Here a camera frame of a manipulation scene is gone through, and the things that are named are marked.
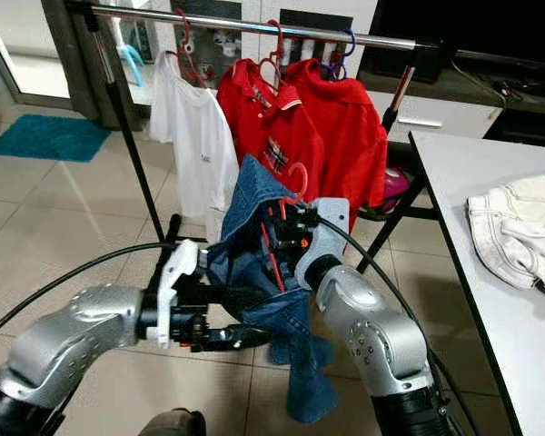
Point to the red plastic clothes hanger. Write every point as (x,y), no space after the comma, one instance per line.
(187,34)
(278,41)
(302,177)

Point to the blue denim garment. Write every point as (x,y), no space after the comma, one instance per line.
(309,391)

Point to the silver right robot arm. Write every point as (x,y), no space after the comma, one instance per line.
(372,331)

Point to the purple clothes hanger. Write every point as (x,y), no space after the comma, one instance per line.
(351,45)

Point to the red polo shirt plaid patch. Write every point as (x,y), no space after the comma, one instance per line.
(254,118)

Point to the white T-shirt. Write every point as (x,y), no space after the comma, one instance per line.
(191,145)

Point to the grey robot knee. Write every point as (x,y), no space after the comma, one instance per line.
(171,423)

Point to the plain red polo shirt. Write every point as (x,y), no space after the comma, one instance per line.
(354,136)

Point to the pink round object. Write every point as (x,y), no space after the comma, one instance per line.
(400,191)

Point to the white low cabinet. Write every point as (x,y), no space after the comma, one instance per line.
(409,111)

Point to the metal clothes rack black stand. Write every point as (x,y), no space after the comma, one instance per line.
(218,22)

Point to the white jeans grey stitching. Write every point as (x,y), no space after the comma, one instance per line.
(518,236)

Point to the teal floor mat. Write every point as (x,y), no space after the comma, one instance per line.
(50,138)

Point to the grey curtain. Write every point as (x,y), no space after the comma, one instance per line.
(73,64)

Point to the black television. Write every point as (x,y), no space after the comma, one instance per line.
(472,27)

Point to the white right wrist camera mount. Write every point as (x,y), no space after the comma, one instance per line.
(329,236)

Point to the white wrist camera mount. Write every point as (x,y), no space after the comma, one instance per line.
(180,272)
(329,236)

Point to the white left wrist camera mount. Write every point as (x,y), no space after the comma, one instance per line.
(180,272)

